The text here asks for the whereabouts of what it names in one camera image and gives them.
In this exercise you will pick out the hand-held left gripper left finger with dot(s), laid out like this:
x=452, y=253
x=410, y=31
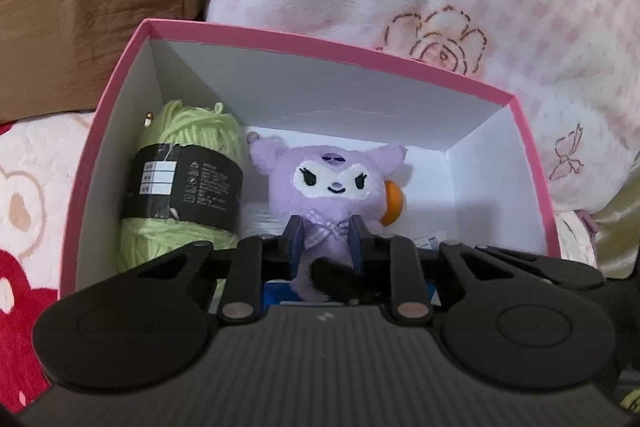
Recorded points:
x=294, y=242

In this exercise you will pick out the white soap bar packet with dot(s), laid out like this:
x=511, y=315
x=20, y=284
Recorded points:
x=430, y=242

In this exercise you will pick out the gold satin cloth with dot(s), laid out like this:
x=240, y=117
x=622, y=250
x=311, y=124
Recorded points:
x=620, y=232

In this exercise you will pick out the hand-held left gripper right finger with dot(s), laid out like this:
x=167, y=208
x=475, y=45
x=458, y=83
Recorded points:
x=359, y=242

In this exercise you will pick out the green yarn ball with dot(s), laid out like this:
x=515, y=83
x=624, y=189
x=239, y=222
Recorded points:
x=200, y=132

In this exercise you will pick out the blue wet wipes packet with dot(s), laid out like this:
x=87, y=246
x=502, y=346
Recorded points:
x=275, y=292

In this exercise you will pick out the orange makeup sponge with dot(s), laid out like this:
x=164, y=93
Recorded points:
x=395, y=202

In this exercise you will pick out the bear printed blanket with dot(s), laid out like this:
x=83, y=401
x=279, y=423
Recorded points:
x=30, y=207

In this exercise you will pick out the brown pillow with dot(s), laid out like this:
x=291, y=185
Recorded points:
x=100, y=7

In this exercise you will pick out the purple plush toy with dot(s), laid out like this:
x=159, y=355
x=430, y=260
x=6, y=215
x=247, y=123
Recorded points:
x=325, y=187

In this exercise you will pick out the pink cardboard box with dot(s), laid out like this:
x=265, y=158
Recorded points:
x=350, y=97

